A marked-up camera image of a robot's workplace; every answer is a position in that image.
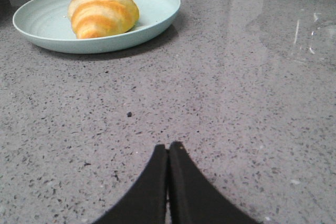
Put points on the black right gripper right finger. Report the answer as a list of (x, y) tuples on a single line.
[(193, 199)]

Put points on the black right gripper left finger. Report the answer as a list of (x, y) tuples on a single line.
[(145, 201)]

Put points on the golden croissant bread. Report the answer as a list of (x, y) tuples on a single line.
[(102, 18)]

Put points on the light green plate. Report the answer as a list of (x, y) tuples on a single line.
[(45, 24)]

